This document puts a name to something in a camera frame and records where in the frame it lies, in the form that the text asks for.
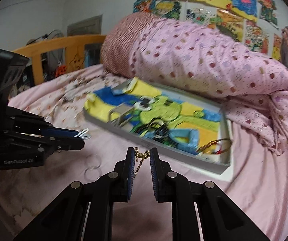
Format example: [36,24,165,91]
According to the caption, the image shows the gold chain necklace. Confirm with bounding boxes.
[133,147,151,176]

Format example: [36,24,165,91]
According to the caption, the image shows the clear bangle bracelet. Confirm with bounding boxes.
[83,154,103,181]

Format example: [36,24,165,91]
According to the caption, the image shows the black bead necklace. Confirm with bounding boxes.
[138,118,174,141]

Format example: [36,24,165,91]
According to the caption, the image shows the blue hair claw clip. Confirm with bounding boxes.
[169,128,199,149]

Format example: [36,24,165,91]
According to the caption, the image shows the beige hair claw clip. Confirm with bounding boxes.
[108,103,134,127]

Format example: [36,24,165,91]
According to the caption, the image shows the silver hair clip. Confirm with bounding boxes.
[74,128,92,140]

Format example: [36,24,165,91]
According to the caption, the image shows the grey tray with frog cloth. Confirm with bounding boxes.
[84,78,232,175]

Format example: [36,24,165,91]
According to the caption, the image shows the pink floral bed sheet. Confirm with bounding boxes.
[0,64,288,241]

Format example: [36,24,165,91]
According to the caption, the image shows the rolled pink dotted quilt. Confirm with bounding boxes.
[101,12,288,155]

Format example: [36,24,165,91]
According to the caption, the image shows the grey wall panel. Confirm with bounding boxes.
[67,15,102,36]

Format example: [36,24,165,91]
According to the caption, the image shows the colourful drawings on wall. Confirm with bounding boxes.
[133,0,281,60]

